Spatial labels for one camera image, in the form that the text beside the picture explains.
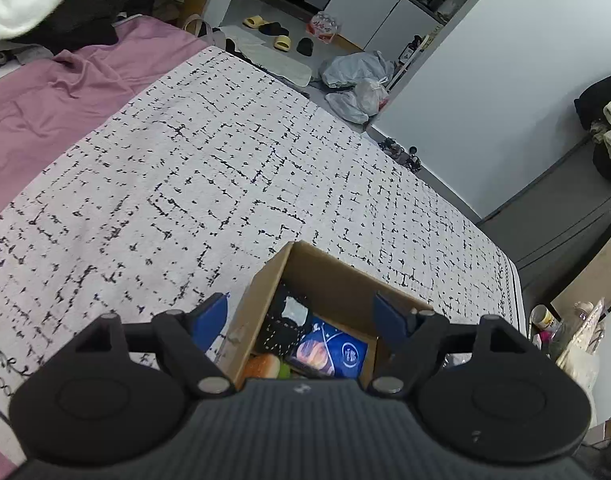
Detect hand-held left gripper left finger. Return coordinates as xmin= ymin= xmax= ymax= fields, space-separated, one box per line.
xmin=70 ymin=292 xmax=236 ymax=397

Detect white floor mat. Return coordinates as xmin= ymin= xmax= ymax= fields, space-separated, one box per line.
xmin=220 ymin=25 xmax=312 ymax=88

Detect pink bed sheet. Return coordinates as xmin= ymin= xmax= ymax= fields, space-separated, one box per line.
xmin=0 ymin=15 xmax=211 ymax=468

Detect white sock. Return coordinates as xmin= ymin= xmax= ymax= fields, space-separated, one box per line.
xmin=282 ymin=297 xmax=310 ymax=325

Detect white kitchen cabinet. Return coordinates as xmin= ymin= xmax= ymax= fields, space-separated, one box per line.
xmin=330 ymin=0 xmax=443 ymax=56

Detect blue tissue pack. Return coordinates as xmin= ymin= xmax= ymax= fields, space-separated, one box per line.
xmin=290 ymin=316 xmax=369 ymax=380

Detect black dumbbells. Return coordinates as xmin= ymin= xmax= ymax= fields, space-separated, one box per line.
xmin=378 ymin=137 xmax=422 ymax=170

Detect water bottle pack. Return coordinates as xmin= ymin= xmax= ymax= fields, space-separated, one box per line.
xmin=306 ymin=10 xmax=345 ymax=45

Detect spray bottle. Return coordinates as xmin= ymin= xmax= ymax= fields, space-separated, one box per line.
xmin=399 ymin=35 xmax=423 ymax=63

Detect black clothes pile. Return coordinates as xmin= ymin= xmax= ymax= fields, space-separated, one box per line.
xmin=16 ymin=0 xmax=196 ymax=53

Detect black hanging jacket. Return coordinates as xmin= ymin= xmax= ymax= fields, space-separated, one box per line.
xmin=574 ymin=67 xmax=611 ymax=181

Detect white black-patterned blanket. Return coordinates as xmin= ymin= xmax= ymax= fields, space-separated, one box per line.
xmin=0 ymin=46 xmax=529 ymax=421

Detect wooden board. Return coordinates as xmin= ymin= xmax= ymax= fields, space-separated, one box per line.
xmin=549 ymin=240 xmax=611 ymax=321

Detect instant noodle cup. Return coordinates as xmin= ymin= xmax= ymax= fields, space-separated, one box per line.
xmin=529 ymin=304 xmax=557 ymax=333

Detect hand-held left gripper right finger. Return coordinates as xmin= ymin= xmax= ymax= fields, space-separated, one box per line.
xmin=369 ymin=292 xmax=529 ymax=397

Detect beige tote bag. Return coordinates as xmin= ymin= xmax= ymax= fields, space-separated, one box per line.
xmin=183 ymin=16 xmax=226 ymax=47

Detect black dotted cloth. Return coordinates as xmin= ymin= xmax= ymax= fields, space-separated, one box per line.
xmin=256 ymin=282 xmax=313 ymax=358

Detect brown cardboard box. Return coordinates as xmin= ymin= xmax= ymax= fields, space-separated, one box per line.
xmin=220 ymin=241 xmax=435 ymax=391

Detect white plastic bag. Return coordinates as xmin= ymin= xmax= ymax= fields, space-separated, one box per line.
xmin=325 ymin=78 xmax=389 ymax=125

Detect burger plush toy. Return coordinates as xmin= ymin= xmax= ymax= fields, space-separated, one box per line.
xmin=242 ymin=353 xmax=292 ymax=380

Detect grey garment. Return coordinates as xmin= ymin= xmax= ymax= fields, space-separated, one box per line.
xmin=0 ymin=40 xmax=56 ymax=73

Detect clear plastic bag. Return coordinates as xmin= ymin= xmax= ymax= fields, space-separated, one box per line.
xmin=553 ymin=297 xmax=611 ymax=396

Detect grey panel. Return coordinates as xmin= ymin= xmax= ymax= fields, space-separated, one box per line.
xmin=478 ymin=137 xmax=611 ymax=271

